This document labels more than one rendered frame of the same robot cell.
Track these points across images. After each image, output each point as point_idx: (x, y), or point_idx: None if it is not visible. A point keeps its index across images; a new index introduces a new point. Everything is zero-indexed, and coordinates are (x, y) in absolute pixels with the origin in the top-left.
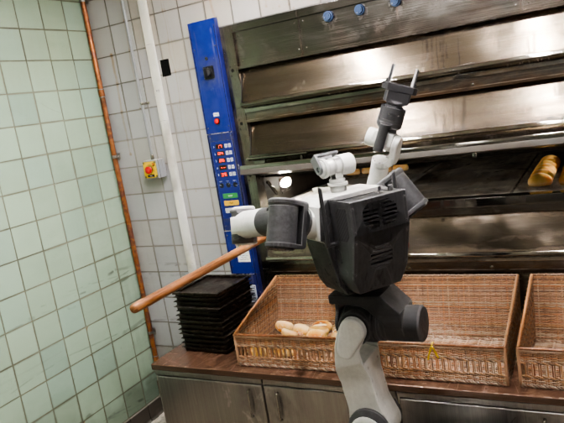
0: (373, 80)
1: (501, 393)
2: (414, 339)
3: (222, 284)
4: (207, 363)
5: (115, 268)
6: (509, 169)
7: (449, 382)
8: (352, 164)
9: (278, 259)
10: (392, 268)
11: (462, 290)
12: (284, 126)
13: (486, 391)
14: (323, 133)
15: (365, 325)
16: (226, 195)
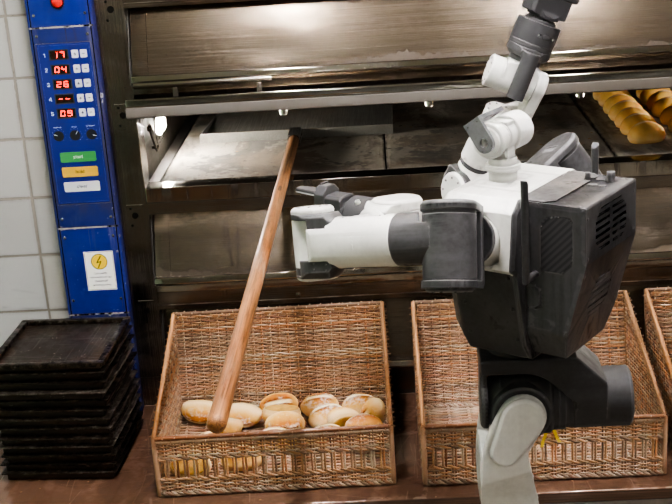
0: None
1: (662, 486)
2: (621, 422)
3: (82, 339)
4: (86, 502)
5: None
6: (542, 103)
7: (571, 479)
8: (530, 131)
9: (182, 283)
10: (602, 309)
11: None
12: (205, 20)
13: (638, 487)
14: (292, 39)
15: (545, 406)
16: (68, 157)
